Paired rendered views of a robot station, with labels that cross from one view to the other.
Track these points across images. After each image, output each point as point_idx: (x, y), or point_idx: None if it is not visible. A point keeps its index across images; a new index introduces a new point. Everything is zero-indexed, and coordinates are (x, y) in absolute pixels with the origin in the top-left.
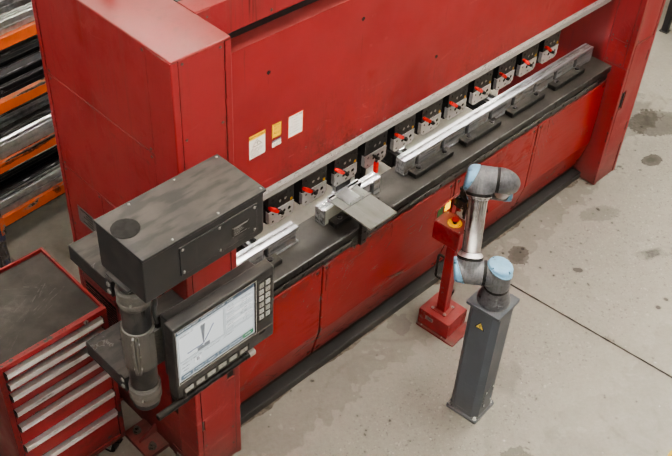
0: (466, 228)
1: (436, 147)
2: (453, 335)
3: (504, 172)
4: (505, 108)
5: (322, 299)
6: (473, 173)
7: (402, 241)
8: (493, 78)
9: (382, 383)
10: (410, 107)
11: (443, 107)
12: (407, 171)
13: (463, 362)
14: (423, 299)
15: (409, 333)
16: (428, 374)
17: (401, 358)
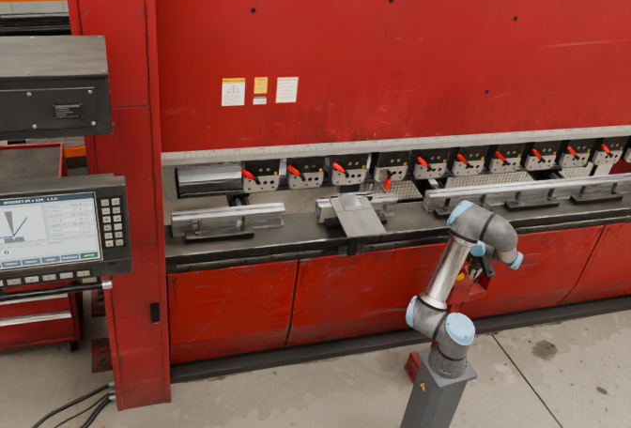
0: (436, 268)
1: (474, 198)
2: None
3: (497, 220)
4: (571, 193)
5: (296, 295)
6: (460, 208)
7: (406, 277)
8: (561, 153)
9: (336, 405)
10: (444, 137)
11: (490, 158)
12: (433, 209)
13: (404, 420)
14: (424, 348)
15: (392, 373)
16: (385, 419)
17: (369, 391)
